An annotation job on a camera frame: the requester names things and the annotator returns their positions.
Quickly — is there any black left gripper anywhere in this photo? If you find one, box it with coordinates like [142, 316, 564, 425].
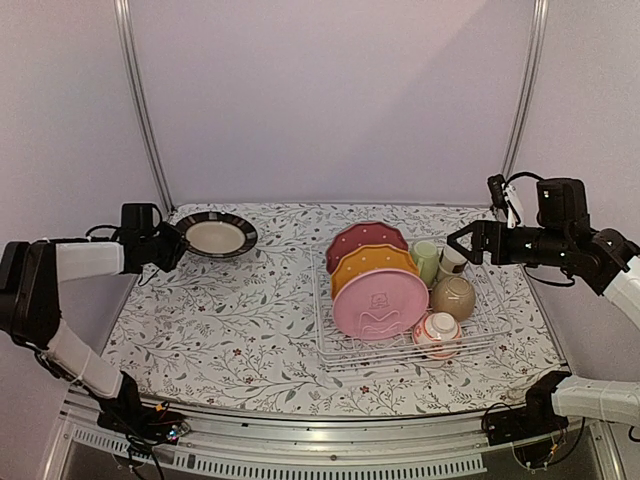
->
[140, 220, 189, 271]

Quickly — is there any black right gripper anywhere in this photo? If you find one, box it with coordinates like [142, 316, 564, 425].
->
[447, 219, 572, 267]

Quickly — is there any black rimmed white plate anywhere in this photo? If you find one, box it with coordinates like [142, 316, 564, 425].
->
[175, 211, 258, 259]

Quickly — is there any red patterned white bowl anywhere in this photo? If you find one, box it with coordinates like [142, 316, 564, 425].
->
[412, 312, 462, 360]

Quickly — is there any yellow polka dot plate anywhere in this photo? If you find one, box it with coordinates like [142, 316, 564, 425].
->
[330, 244, 419, 299]

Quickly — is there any maroon polka dot plate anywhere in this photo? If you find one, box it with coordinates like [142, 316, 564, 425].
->
[325, 221, 409, 274]

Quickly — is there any pink bear plate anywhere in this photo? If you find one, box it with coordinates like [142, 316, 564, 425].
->
[332, 268, 429, 341]

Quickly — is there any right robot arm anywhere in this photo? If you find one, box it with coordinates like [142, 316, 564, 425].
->
[446, 174, 639, 441]

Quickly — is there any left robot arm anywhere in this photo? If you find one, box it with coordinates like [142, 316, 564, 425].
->
[1, 222, 189, 434]

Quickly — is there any white brown cup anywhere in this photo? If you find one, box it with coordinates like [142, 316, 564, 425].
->
[436, 245, 468, 282]

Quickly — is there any light green mug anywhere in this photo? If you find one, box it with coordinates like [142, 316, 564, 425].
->
[410, 240, 439, 288]

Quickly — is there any beige ceramic bowl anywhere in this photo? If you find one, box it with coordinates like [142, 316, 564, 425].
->
[431, 276, 476, 322]

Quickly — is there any floral tablecloth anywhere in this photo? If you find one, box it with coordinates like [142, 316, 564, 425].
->
[103, 204, 566, 417]

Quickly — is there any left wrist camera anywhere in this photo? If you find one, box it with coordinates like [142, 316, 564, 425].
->
[121, 203, 162, 232]

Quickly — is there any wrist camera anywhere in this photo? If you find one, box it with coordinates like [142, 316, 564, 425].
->
[487, 174, 522, 229]
[121, 203, 162, 232]

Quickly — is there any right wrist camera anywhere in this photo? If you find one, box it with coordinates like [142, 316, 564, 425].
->
[487, 174, 522, 229]

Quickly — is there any white wire dish rack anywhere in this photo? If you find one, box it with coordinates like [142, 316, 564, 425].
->
[310, 242, 512, 369]

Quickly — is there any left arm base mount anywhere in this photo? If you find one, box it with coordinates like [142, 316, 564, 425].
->
[97, 398, 191, 445]

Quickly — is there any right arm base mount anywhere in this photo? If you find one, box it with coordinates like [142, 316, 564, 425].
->
[481, 402, 569, 446]

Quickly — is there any aluminium front rail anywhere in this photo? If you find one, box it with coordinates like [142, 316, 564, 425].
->
[42, 387, 626, 480]

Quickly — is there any left aluminium frame post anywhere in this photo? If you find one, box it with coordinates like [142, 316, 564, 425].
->
[114, 0, 175, 214]

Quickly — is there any aluminium frame post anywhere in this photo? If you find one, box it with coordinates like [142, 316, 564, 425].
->
[114, 0, 175, 214]
[501, 0, 549, 177]

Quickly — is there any right aluminium frame post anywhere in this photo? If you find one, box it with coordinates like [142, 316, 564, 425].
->
[501, 0, 549, 177]

